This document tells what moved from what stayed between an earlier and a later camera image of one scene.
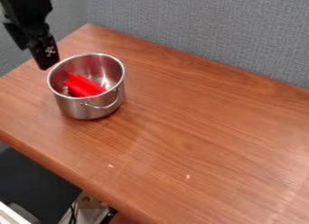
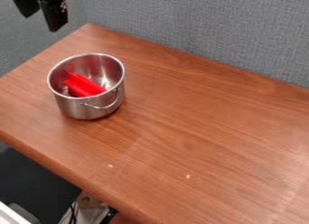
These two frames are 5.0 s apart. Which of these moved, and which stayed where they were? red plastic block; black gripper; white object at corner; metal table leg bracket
Moved: black gripper
Stayed: metal table leg bracket; white object at corner; red plastic block
